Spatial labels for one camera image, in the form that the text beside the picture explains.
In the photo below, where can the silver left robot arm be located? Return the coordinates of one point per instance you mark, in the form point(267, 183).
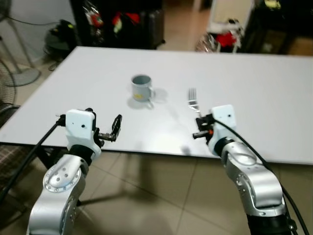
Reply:
point(61, 178)

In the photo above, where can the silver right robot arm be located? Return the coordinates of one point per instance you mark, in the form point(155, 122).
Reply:
point(252, 178)

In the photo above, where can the silver metal fork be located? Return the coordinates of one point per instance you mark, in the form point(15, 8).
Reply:
point(193, 98)

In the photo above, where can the grey ceramic mug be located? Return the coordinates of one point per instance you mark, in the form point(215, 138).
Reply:
point(142, 89)

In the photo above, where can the black table leg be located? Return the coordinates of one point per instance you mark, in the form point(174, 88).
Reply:
point(51, 155)

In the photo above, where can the grey standing fan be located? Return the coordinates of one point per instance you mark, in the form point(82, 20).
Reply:
point(23, 76)

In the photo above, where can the black backpack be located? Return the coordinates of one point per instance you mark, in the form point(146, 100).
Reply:
point(62, 39)

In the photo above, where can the red cloth bundle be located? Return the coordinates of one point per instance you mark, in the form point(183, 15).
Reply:
point(226, 39)

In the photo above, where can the red bag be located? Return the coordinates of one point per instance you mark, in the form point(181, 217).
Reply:
point(128, 20)

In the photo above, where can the black shelf cabinet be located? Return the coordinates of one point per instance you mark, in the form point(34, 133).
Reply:
point(151, 24)

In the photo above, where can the white board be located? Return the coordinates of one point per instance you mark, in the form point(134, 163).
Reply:
point(230, 12)

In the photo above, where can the dark desk furniture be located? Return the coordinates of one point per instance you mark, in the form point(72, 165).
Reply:
point(276, 22)

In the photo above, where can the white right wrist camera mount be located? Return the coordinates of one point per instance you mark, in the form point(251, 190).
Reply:
point(222, 127)

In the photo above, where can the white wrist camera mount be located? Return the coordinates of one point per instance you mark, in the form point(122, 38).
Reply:
point(80, 129)
point(222, 127)

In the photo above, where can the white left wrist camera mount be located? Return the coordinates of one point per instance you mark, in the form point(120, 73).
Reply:
point(80, 129)

